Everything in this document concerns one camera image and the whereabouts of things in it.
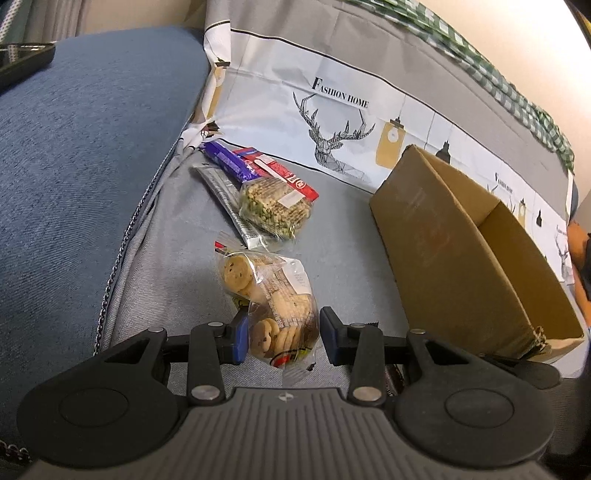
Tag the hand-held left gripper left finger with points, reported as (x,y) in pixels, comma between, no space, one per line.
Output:
(240,337)

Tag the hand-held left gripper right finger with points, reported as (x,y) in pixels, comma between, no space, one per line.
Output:
(328,333)

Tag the clear bag of cookies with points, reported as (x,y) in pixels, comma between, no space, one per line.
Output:
(277,295)

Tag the cardboard box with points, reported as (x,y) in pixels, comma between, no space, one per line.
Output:
(438,240)

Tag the dark brown snack packet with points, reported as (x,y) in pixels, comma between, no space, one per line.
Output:
(395,381)

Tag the deer printed sofa cover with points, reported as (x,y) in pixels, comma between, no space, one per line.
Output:
(346,230)

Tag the clear bag of green crackers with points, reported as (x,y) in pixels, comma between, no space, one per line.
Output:
(274,207)

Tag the silver snack packet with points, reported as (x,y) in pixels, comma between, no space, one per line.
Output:
(226,198)

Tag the red snack packet white label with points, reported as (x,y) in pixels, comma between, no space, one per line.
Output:
(286,177)

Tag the purple snack packet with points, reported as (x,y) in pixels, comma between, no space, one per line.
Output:
(226,159)

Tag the orange cushion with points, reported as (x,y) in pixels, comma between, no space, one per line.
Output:
(577,240)

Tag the green checked cloth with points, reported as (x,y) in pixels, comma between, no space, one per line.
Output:
(485,64)

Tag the black phone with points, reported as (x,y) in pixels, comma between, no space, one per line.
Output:
(23,60)

